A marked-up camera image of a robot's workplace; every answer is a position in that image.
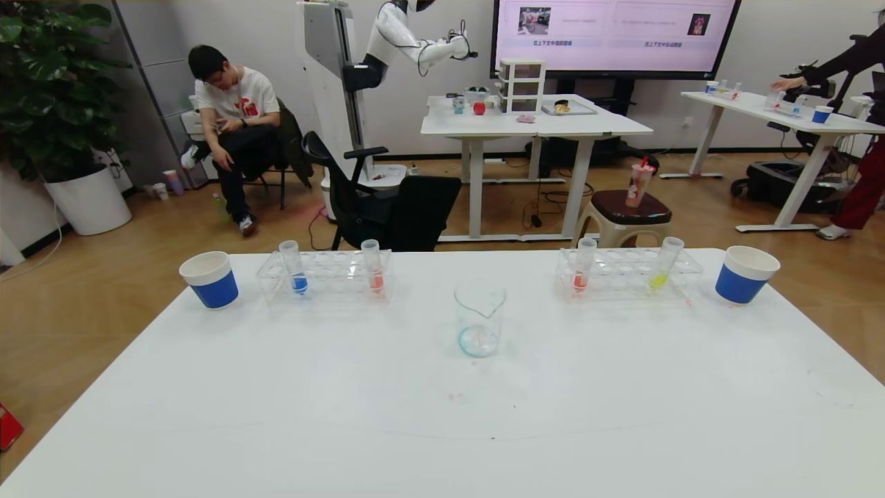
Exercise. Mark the grey metal cabinet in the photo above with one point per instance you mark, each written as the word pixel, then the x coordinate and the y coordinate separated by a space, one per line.
pixel 152 83

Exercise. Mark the large wall display screen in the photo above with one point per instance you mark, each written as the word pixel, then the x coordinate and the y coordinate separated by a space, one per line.
pixel 615 34

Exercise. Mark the green plastic bottle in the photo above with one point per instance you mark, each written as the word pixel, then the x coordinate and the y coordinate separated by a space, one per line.
pixel 222 207

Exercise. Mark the black mesh office chair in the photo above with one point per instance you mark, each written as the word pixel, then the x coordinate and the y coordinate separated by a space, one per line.
pixel 346 200

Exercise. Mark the white humanoid robot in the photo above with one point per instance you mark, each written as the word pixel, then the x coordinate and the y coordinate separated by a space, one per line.
pixel 332 69

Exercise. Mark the yellow pigment test tube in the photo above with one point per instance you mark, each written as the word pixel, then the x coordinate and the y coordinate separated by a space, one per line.
pixel 660 277

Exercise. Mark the small blue paper cup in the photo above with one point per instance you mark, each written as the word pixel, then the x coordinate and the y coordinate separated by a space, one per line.
pixel 821 115

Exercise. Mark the grey metal tray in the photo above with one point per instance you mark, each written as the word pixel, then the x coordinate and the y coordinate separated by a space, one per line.
pixel 581 109

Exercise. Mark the brown topped plastic stool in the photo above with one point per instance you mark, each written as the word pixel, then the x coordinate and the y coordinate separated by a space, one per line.
pixel 632 207

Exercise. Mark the black screen stand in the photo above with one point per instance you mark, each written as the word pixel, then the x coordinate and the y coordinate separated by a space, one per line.
pixel 615 86

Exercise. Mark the red flat object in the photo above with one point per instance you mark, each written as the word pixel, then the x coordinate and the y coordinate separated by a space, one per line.
pixel 8 425

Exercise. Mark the dark green jacket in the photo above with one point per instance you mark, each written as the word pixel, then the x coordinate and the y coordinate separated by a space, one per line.
pixel 294 138

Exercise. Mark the small white paper cup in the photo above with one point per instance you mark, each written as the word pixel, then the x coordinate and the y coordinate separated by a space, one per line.
pixel 160 191

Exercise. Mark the blue pigment test tube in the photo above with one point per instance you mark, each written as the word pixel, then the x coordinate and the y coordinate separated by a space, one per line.
pixel 297 277

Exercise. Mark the purple cup stack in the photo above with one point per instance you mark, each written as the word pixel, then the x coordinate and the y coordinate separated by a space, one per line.
pixel 173 183

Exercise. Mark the white drawer organizer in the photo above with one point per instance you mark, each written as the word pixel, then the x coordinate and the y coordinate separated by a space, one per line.
pixel 522 86

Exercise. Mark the white standing desk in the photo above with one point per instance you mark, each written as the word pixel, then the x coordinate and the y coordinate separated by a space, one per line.
pixel 525 124
pixel 795 117

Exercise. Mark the clear acrylic test tube rack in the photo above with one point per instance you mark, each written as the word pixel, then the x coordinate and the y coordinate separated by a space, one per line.
pixel 622 273
pixel 332 277

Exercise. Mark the clear glass beaker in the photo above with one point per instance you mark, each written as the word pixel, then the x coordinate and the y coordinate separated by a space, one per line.
pixel 479 332

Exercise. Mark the black wheeled robot base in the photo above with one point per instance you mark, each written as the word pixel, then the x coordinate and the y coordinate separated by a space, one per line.
pixel 781 183

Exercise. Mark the green leafy plant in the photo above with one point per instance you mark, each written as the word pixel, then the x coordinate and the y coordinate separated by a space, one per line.
pixel 48 83

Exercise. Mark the black metal chair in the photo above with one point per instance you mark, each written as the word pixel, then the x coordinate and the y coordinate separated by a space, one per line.
pixel 282 187

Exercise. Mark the small clear tube rack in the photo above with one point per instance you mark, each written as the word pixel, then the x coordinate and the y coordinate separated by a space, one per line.
pixel 785 104

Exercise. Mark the red pigment test tube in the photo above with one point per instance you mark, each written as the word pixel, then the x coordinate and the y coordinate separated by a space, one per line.
pixel 375 277
pixel 581 277

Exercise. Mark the black padded office chair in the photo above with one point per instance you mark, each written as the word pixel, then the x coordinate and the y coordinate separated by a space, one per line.
pixel 429 207

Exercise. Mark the white drawer cabinet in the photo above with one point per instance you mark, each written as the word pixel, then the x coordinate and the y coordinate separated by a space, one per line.
pixel 192 124

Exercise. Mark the man in white shirt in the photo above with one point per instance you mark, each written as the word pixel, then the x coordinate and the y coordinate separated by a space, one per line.
pixel 235 104

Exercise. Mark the person in red trousers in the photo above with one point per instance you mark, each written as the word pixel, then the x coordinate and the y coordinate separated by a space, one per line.
pixel 864 187

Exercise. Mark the white plant pot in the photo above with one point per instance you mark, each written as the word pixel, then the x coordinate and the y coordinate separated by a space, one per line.
pixel 90 204

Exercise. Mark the pink drink cup with straw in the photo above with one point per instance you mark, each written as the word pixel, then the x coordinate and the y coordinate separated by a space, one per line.
pixel 637 187

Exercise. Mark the blue white paper cup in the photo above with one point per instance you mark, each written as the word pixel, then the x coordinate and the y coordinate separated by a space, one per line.
pixel 214 289
pixel 738 283

